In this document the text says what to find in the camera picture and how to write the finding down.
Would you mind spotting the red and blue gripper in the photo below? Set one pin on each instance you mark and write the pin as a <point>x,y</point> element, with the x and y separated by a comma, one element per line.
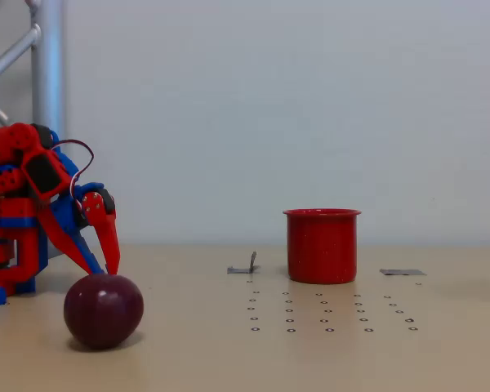
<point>67,211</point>

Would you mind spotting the dark purple plum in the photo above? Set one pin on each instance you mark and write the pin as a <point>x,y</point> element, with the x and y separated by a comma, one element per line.
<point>103,311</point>

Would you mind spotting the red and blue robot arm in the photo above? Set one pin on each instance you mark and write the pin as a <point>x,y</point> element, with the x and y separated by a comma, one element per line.
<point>8,143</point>

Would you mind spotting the red enamel cup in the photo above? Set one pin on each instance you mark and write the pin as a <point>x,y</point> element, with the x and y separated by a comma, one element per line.
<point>322,249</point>

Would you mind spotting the flat grey metal plate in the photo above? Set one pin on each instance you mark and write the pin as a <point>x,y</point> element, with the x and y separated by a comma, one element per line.
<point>402,272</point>

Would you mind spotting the small grey metal bracket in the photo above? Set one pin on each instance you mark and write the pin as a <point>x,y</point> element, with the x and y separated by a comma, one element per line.
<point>245,269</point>

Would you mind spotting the silver metal tube frame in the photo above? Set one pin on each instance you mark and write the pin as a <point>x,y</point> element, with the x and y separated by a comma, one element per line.
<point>48,73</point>

